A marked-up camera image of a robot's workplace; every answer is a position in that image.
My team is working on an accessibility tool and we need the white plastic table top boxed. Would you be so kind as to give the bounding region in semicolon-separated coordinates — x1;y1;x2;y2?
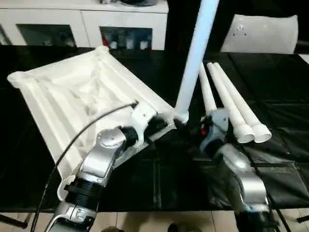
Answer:
7;45;189;202

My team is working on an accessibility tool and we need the black cabinet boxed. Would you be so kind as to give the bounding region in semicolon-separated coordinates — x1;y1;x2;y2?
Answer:
166;0;232;53

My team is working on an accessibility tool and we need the grey helmet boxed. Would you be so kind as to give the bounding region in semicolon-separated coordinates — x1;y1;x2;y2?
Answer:
120;0;157;7

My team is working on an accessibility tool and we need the black work mat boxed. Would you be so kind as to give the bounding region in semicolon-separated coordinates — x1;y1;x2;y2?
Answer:
0;44;309;213

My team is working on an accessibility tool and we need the white plastic table leg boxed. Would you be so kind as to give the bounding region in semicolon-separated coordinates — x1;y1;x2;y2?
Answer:
212;62;272;143
207;62;255;144
199;62;219;117
174;0;220;125

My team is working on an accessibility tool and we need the white cabinet with glass doors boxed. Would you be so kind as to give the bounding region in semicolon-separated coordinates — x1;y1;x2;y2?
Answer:
0;0;169;51

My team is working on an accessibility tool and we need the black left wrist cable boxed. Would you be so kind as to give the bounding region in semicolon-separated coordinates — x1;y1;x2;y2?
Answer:
31;100;140;232

